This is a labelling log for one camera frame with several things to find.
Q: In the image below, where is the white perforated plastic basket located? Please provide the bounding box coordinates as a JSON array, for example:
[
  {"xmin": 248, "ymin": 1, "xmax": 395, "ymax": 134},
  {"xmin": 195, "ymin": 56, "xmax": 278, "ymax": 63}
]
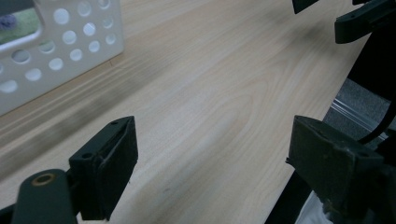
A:
[{"xmin": 0, "ymin": 0, "xmax": 125, "ymax": 117}]

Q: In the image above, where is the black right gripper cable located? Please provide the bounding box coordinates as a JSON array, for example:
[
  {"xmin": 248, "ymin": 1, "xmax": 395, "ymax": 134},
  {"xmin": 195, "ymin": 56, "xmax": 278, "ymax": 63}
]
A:
[{"xmin": 357, "ymin": 101, "xmax": 396, "ymax": 146}]

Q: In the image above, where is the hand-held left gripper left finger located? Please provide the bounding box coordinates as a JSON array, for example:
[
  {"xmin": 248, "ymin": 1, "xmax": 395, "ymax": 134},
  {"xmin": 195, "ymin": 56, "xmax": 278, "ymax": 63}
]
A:
[{"xmin": 68, "ymin": 115, "xmax": 139, "ymax": 222}]

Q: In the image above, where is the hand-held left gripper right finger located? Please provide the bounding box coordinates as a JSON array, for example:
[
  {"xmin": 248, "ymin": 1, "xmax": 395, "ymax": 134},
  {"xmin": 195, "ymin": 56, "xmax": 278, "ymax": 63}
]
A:
[{"xmin": 285, "ymin": 115, "xmax": 388, "ymax": 220}]

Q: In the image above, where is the green towel with purple print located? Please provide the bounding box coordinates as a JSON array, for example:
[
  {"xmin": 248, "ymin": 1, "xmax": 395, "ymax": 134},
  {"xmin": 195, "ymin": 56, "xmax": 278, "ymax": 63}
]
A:
[{"xmin": 0, "ymin": 7, "xmax": 42, "ymax": 45}]

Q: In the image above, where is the metal floor rail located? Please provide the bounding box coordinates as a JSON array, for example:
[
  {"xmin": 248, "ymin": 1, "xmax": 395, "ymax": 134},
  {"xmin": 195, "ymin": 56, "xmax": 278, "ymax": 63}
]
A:
[{"xmin": 329, "ymin": 98, "xmax": 390, "ymax": 140}]

